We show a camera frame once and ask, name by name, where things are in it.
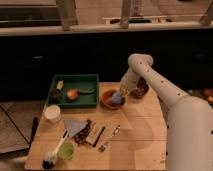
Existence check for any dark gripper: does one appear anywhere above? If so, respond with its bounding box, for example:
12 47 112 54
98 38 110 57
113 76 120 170
131 78 149 99

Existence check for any blue sponge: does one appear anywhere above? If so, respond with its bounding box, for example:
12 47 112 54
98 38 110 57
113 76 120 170
110 91 122 104

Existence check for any red bowl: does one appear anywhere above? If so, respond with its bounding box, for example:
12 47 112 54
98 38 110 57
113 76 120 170
101 89 125 110

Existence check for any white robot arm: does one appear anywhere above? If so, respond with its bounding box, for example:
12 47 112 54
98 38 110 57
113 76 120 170
121 53 213 171

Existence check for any silver fork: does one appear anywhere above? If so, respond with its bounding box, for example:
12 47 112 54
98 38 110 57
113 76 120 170
97 124 122 154

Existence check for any green cucumber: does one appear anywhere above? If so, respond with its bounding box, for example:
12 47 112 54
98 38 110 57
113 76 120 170
78 88 95 94

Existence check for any white box with black pen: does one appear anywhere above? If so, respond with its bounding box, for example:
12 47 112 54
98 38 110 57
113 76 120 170
86 123 105 146

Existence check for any orange peach fruit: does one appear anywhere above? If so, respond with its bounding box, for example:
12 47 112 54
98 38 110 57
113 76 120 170
66 89 78 101

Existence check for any green plastic tray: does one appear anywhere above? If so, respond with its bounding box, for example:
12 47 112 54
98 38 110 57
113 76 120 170
46 74 99 108

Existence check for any grey triangular cloth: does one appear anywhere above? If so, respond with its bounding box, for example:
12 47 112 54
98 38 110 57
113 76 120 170
64 119 87 138

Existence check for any brown patterned packet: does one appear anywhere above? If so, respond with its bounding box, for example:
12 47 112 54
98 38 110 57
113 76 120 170
74 119 92 145

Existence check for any dark round item in tray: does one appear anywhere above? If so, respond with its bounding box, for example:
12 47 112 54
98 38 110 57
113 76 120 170
49 89 61 101

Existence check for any white cup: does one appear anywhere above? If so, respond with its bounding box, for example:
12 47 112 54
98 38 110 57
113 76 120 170
44 105 61 123

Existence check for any green cup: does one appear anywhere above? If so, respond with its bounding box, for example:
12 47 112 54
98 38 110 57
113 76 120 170
58 142 74 160

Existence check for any white dish brush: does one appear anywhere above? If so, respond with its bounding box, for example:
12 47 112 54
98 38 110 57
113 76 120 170
42 131 68 170

